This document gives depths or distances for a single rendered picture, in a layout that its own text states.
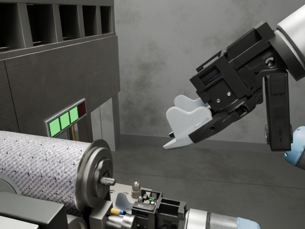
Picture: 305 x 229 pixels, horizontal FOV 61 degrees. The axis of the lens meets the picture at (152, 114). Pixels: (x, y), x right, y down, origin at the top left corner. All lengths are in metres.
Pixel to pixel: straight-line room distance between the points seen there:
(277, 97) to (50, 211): 0.29
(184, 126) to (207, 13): 2.51
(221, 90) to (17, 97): 0.61
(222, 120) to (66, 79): 0.74
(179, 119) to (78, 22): 0.79
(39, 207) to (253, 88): 0.28
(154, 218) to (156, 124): 2.59
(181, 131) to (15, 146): 0.34
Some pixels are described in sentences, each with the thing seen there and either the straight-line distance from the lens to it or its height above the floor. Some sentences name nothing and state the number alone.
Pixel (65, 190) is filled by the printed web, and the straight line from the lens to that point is 0.50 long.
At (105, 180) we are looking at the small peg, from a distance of 0.50.
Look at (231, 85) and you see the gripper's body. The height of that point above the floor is 1.47.
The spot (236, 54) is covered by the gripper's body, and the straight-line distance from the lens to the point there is 0.36.
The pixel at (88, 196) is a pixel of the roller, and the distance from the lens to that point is 0.50.
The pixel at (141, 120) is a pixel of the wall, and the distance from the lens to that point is 3.15.
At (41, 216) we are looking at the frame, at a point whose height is 1.44.
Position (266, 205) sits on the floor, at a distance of 2.55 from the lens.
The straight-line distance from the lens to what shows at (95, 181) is 0.50.
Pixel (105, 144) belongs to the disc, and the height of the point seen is 1.30.
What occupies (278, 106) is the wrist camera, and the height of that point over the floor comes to 1.44.
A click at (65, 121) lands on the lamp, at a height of 1.18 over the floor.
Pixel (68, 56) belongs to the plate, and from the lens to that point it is 1.00.
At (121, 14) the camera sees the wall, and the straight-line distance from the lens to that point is 2.94.
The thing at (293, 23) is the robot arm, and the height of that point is 1.54.
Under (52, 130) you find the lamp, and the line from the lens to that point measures 0.94.
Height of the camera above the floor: 1.55
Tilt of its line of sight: 22 degrees down
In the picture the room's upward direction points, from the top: straight up
